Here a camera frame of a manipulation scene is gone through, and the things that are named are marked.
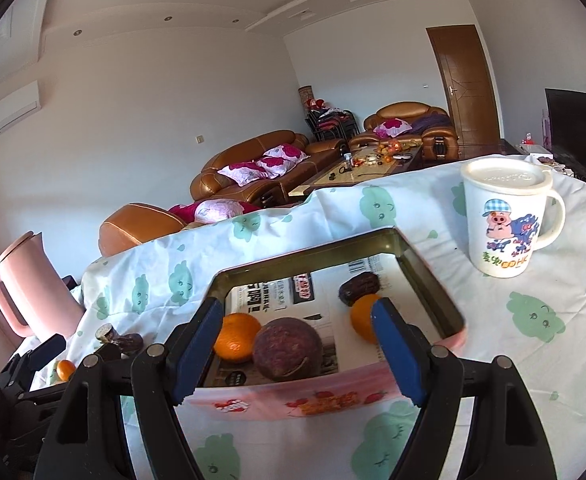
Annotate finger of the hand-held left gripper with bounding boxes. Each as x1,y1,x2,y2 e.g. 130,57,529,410
3,334,69,391
96,324,124,361

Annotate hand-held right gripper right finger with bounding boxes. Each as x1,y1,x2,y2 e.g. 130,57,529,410
370,297,558,480

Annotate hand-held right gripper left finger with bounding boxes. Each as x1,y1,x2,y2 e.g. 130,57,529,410
33,297,226,480

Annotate orange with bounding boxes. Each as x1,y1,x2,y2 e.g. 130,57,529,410
350,293,385,345
213,313,263,365

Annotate pink tin box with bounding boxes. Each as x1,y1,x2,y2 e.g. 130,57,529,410
185,226,468,418

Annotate purple passion fruit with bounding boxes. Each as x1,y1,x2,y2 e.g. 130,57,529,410
252,318,325,382

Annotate pink kettle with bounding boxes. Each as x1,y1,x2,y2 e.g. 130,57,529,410
0,231,86,338

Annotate printed paper lining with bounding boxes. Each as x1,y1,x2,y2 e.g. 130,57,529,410
213,255,436,388

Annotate brown leather armchair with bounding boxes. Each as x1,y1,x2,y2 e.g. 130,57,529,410
349,101,460,163
98,202,194,257

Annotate white green printed tablecloth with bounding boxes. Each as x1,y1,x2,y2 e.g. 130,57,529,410
30,152,586,480

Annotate red blanket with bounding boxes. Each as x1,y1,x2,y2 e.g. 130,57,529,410
167,201,264,223

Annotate pale pink pillow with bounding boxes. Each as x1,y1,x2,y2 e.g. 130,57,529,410
193,199,246,225

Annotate white cartoon mug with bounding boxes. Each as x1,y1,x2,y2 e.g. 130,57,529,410
462,180,567,278

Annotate wooden coffee table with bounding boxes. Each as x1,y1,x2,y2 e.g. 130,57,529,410
288,142,424,198

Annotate white red flower pillow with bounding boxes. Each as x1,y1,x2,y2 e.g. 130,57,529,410
218,161,274,187
263,144,310,163
255,156,294,178
373,118,414,139

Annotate white mug lid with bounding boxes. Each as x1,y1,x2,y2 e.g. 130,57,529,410
460,156,554,197

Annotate long brown leather sofa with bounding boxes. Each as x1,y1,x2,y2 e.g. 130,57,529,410
189,130,346,201

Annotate purple blanket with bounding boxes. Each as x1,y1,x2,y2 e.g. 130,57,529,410
410,112,451,133

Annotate dark television stand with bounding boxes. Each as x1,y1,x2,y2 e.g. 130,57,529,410
498,138,586,186

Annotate stacked black chairs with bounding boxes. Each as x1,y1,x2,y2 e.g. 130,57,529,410
305,108,359,143

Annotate white air conditioner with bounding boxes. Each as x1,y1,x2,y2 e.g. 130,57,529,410
0,80,41,145

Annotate brown wooden door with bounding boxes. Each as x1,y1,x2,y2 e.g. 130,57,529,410
425,24,502,161

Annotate black television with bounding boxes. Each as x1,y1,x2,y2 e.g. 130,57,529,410
544,88,586,183

